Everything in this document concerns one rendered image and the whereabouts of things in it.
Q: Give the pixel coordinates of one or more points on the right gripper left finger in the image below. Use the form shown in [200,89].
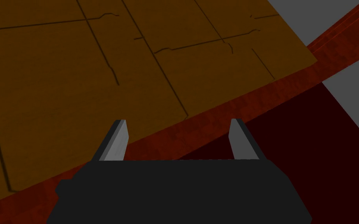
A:
[116,143]

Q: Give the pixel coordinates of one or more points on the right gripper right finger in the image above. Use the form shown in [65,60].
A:
[243,143]

